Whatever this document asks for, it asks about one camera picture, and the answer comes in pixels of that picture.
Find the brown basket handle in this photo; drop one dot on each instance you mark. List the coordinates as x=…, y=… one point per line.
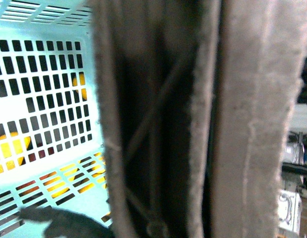
x=196, y=99

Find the light blue plastic basket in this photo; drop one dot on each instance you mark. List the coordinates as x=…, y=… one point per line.
x=51, y=144

